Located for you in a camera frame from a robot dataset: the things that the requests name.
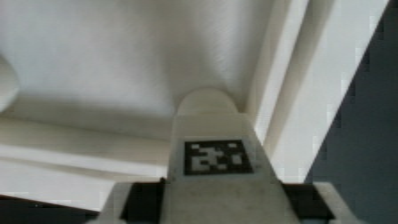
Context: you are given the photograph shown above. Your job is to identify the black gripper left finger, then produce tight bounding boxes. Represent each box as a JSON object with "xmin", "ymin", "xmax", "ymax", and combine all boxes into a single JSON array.
[{"xmin": 94, "ymin": 177, "xmax": 169, "ymax": 224}]

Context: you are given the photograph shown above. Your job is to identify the white table leg with tag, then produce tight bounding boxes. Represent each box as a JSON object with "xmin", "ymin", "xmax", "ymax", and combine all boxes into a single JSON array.
[{"xmin": 160, "ymin": 88, "xmax": 300, "ymax": 224}]

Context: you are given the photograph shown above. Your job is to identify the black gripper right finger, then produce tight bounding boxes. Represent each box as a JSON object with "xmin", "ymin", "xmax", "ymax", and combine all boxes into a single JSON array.
[{"xmin": 279, "ymin": 181, "xmax": 371, "ymax": 224}]

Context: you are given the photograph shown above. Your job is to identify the white square tabletop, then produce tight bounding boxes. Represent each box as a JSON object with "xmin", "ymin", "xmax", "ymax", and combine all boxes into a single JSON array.
[{"xmin": 0, "ymin": 0, "xmax": 391, "ymax": 210}]

